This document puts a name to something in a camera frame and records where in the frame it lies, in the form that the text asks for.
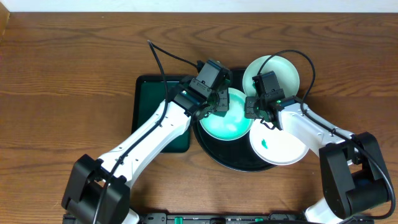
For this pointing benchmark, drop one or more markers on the white plate with green stain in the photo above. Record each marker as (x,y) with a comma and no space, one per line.
(275,146)

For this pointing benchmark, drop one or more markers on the pale green back plate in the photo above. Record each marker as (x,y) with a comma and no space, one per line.
(286,73)

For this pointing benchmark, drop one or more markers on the mint green plate with stain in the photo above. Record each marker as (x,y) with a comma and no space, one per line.
(233,125)

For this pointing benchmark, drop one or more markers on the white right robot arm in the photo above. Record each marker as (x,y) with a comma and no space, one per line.
(353,171)

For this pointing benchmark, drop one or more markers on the dark green rectangular tray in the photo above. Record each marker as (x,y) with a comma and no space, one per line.
(149,93)

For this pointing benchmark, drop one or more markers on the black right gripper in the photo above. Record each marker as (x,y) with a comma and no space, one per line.
(249,112)

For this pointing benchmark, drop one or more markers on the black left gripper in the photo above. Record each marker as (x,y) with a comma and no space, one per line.
(221,104)

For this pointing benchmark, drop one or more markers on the round black serving tray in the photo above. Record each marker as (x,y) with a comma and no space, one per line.
(236,154)

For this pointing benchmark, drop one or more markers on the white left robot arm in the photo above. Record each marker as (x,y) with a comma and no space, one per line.
(98,190)

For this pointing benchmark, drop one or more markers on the green scrubbing sponge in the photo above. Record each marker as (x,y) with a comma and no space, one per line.
(219,100)

